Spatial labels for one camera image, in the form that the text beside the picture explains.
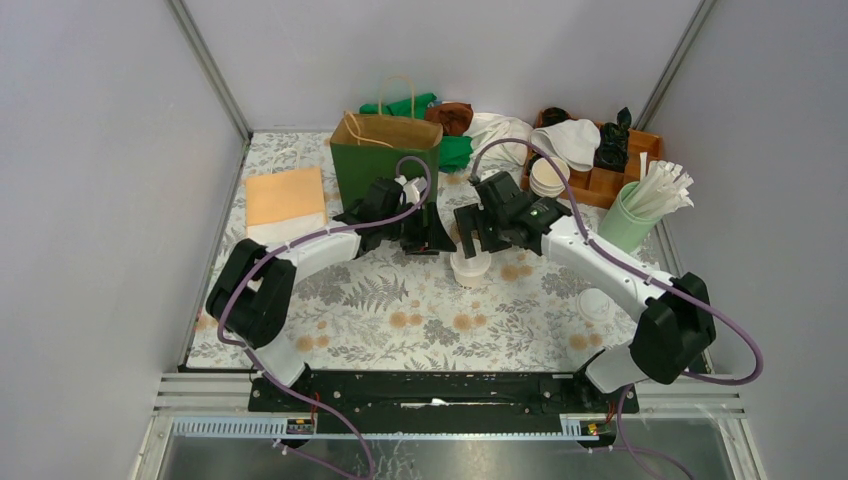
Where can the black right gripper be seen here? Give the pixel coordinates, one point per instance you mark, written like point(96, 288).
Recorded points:
point(471, 218)

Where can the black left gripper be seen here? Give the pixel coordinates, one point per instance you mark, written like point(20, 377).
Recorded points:
point(432, 239)

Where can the green paper bag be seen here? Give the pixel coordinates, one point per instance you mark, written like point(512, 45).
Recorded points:
point(365, 147)

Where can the single white paper cup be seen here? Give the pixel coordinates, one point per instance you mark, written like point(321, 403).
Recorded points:
point(469, 277)

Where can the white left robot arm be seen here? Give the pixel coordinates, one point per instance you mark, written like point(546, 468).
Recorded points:
point(251, 296)

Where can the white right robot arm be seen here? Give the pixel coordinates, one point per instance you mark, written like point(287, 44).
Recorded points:
point(673, 327)

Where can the green cloth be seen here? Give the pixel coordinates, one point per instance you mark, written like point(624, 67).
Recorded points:
point(455, 151)

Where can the stack of paper cups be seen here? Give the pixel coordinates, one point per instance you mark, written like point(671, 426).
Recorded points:
point(544, 180)

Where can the white cloth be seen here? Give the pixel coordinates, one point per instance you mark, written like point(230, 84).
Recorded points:
point(488, 127)

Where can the floral table mat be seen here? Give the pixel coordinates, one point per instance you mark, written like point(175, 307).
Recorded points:
point(391, 311)

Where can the brown cloth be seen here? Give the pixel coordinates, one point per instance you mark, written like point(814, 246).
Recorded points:
point(455, 118)

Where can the white folded towel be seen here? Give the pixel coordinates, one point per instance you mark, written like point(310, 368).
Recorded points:
point(573, 141)

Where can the green straw holder cup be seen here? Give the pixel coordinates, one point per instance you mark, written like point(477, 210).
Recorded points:
point(621, 227)

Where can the black crumpled bag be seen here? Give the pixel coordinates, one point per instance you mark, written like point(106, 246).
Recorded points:
point(612, 152)

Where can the white paper straws bundle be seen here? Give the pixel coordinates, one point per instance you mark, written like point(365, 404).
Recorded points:
point(662, 188)

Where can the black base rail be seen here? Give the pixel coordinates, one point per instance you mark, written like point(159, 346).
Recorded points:
point(409, 402)

